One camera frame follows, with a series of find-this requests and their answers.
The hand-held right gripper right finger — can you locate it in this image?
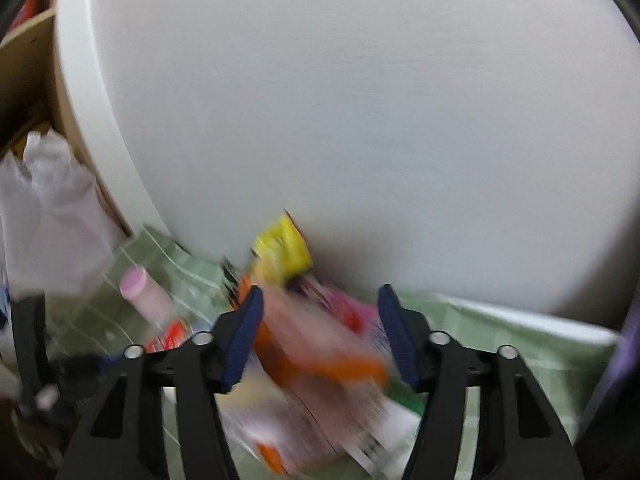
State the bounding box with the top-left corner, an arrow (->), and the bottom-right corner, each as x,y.
377,284 -> 586,480

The pink orange snack packet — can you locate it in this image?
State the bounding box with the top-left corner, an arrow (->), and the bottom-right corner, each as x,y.
222,280 -> 421,477

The yellow snack packet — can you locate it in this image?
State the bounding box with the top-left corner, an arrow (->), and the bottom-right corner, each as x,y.
250,212 -> 314,284

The white plastic bag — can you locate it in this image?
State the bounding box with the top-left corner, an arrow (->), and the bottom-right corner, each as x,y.
0,130 -> 126,297

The pink cylindrical container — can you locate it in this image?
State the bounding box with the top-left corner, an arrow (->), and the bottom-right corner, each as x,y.
120,266 -> 173,322

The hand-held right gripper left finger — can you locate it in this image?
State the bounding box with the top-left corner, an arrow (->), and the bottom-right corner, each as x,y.
55,285 -> 265,480

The green grid tablecloth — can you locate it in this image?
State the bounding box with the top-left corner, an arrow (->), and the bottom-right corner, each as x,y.
45,225 -> 621,480

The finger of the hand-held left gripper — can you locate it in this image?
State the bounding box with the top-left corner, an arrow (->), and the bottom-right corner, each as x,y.
10,294 -> 68,441

